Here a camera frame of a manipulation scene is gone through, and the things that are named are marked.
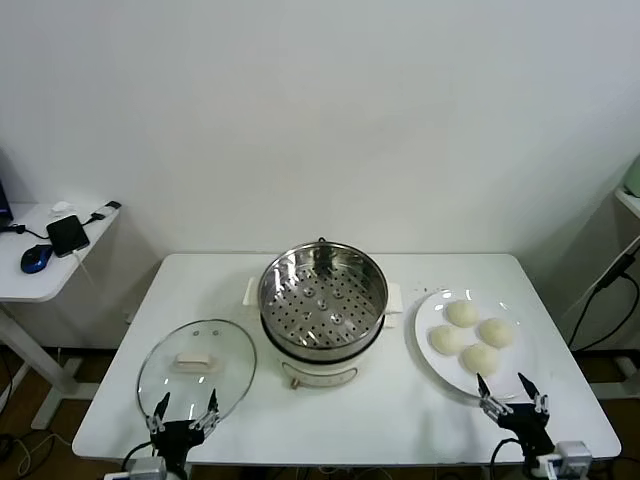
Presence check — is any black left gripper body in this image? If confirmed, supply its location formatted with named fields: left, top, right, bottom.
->
left=151, top=420, right=205, bottom=471

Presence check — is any black adapter with cable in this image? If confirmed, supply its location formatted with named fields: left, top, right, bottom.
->
left=0, top=200, right=123, bottom=242

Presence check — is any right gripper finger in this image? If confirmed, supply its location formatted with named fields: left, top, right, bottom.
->
left=475, top=372, right=514, bottom=419
left=517, top=372, right=550, bottom=417

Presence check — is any white desk with frame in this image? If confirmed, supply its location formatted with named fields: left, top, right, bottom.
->
left=569, top=187, right=640, bottom=401

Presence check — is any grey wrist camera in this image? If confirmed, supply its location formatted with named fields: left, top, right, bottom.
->
left=530, top=440, right=594, bottom=479
left=107, top=457, right=167, bottom=480

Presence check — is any white round plate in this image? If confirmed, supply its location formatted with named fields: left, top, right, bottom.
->
left=413, top=288, right=540, bottom=400

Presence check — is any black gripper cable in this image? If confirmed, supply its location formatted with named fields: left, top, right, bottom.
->
left=122, top=439, right=154, bottom=471
left=489, top=438, right=531, bottom=480

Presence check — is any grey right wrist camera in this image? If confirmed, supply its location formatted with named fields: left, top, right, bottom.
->
left=530, top=440, right=594, bottom=479

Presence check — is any glass lid with cream handle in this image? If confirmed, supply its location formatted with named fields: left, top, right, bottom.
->
left=136, top=318, right=258, bottom=435

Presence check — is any blue computer mouse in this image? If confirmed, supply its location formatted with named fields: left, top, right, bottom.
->
left=19, top=243, right=54, bottom=274

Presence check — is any stainless steel steamer basket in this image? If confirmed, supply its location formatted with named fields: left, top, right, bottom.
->
left=243, top=239, right=404, bottom=361

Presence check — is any white steamed baozi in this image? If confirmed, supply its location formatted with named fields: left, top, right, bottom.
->
left=478, top=317, right=516, bottom=349
left=446, top=299, right=480, bottom=330
left=460, top=343, right=501, bottom=377
left=429, top=324, right=465, bottom=356

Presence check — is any black power adapter cable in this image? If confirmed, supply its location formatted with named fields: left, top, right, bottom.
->
left=567, top=252, right=640, bottom=352

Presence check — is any dark laptop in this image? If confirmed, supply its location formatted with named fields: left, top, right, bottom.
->
left=0, top=147, right=14, bottom=226

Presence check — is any white side table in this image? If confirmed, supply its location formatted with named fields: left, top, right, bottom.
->
left=0, top=201, right=122, bottom=432

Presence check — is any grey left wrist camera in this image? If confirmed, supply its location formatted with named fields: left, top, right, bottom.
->
left=107, top=457, right=167, bottom=480

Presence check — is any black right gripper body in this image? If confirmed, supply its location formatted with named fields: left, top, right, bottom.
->
left=497, top=403, right=556, bottom=459

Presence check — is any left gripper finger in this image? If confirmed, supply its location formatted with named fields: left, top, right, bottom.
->
left=192, top=388, right=221, bottom=434
left=146, top=392, right=171, bottom=437

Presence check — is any black smartphone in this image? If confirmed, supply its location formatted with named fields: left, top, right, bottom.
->
left=45, top=214, right=91, bottom=259

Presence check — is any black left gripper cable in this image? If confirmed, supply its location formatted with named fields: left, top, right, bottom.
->
left=122, top=439, right=154, bottom=471

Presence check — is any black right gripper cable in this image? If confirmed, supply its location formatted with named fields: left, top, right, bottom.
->
left=489, top=438, right=531, bottom=480

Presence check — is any white charging cable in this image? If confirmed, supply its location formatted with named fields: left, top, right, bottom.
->
left=72, top=251, right=99, bottom=296

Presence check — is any white electric cooker pot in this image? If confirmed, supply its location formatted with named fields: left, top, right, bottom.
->
left=242, top=277, right=405, bottom=391

